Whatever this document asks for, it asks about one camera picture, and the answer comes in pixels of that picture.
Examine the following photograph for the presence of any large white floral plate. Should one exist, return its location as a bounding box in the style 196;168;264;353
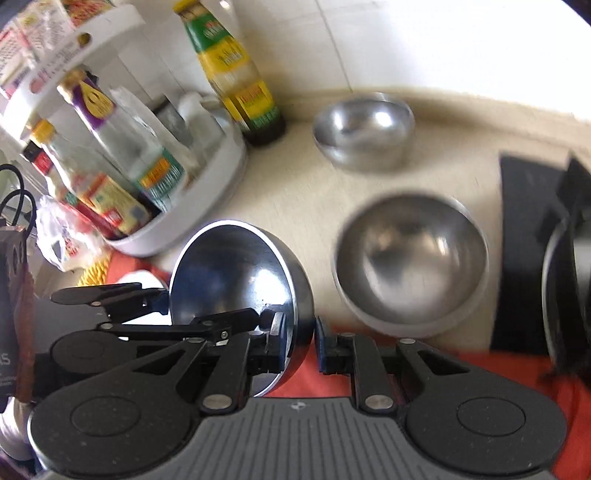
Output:
118;270;171;326

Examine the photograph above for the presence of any steel bowl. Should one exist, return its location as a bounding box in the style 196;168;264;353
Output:
169;220;315;397
312;92;416;173

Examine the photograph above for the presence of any green-yellow label oil bottle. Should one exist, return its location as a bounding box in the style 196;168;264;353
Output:
173;1;287;146

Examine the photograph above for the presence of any clear plastic bag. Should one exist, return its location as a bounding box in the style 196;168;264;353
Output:
36;195;111;272

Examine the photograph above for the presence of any large near steel bowl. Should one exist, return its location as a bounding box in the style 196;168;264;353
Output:
332;192;490;339

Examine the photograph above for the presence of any black gas stove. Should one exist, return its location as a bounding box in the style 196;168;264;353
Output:
491;154;590;380

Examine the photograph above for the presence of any yellow-cap vinegar bottle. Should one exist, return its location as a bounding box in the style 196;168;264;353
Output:
31;119;153;237

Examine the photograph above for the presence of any small white-cap clear bottle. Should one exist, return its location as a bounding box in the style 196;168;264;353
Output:
178;92;224;163

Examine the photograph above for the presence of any red-cap dark sauce bottle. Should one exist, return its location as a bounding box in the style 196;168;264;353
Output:
21;141;120;240

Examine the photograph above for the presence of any purple-label clear sauce bottle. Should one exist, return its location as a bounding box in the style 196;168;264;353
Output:
57;68;188;212

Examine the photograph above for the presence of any yellow chenille mitt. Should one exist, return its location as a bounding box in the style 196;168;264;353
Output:
77;253;112;287

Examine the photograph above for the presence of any white two-tier turntable rack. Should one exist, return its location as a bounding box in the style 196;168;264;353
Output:
1;4;247;257

